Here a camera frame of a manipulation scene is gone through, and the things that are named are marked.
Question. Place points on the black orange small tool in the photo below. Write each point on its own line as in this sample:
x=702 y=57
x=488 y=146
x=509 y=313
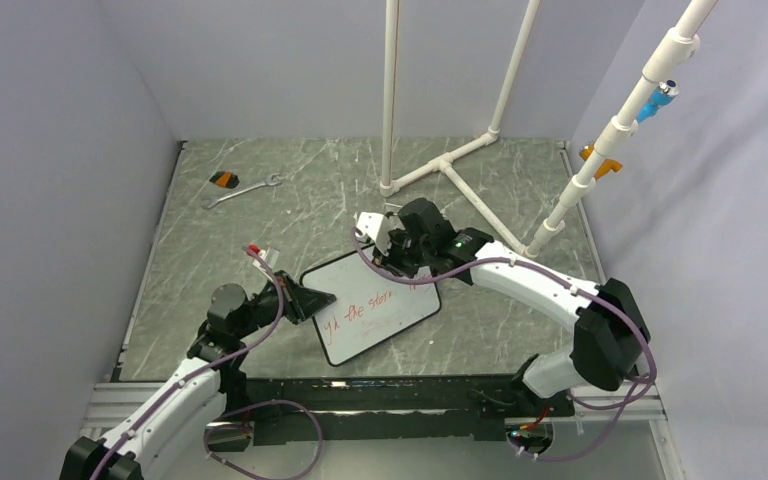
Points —
x=225 y=179

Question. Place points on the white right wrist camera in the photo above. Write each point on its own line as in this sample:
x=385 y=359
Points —
x=374 y=228

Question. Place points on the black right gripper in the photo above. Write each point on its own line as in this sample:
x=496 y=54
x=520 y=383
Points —
x=389 y=261

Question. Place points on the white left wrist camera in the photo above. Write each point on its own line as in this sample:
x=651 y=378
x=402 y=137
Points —
x=262 y=259

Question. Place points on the blue clip on pipe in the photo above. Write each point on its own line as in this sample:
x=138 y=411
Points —
x=661 y=96

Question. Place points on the aluminium extrusion rail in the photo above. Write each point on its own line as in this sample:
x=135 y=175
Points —
x=112 y=403

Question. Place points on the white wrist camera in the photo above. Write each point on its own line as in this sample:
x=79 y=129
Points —
x=374 y=228
x=262 y=259

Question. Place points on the silver open-end wrench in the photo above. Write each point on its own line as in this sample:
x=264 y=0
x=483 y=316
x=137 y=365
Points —
x=271 y=180

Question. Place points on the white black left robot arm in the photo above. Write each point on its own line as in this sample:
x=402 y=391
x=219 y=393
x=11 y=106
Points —
x=207 y=384

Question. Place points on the white whiteboard black frame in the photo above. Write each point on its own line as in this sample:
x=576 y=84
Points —
x=368 y=310

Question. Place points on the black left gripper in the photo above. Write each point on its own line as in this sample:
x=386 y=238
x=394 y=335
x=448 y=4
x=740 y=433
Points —
x=300 y=303

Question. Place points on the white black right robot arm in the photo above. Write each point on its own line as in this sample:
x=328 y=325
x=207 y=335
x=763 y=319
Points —
x=609 y=334

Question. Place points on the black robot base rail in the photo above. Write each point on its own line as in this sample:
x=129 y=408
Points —
x=480 y=407

